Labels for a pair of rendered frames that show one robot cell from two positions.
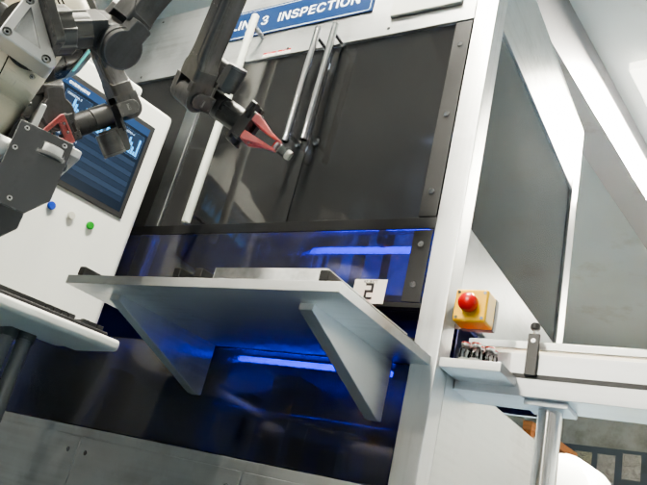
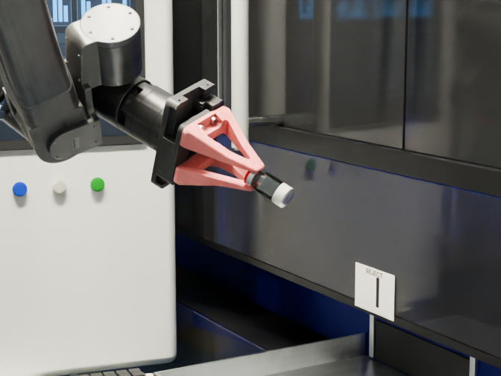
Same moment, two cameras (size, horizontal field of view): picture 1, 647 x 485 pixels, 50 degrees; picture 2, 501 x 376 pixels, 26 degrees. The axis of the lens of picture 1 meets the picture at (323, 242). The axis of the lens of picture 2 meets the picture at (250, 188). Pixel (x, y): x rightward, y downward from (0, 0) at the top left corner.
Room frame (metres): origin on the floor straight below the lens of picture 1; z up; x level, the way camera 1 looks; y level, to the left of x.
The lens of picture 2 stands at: (0.38, -0.27, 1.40)
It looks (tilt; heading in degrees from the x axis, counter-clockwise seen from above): 10 degrees down; 24
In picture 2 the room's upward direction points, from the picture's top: straight up
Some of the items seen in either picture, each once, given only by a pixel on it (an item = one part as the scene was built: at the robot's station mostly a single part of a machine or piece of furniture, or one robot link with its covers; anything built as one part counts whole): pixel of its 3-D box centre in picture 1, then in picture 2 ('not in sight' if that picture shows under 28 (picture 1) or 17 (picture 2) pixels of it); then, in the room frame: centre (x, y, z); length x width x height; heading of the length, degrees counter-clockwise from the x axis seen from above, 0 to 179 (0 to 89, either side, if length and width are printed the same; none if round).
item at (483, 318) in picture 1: (475, 310); not in sight; (1.38, -0.35, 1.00); 0.08 x 0.07 x 0.07; 145
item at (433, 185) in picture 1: (439, 149); not in sight; (1.44, -0.22, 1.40); 0.05 x 0.01 x 0.80; 55
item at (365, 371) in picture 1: (343, 367); not in sight; (1.32, -0.10, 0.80); 0.34 x 0.03 x 0.13; 145
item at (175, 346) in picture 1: (158, 347); not in sight; (1.61, 0.31, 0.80); 0.34 x 0.03 x 0.13; 145
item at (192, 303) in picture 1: (254, 324); not in sight; (1.47, 0.10, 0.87); 0.70 x 0.48 x 0.02; 55
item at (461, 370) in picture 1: (479, 373); not in sight; (1.41, -0.39, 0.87); 0.14 x 0.13 x 0.02; 145
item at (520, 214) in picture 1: (529, 205); not in sight; (1.80, -0.56, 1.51); 0.85 x 0.01 x 0.59; 145
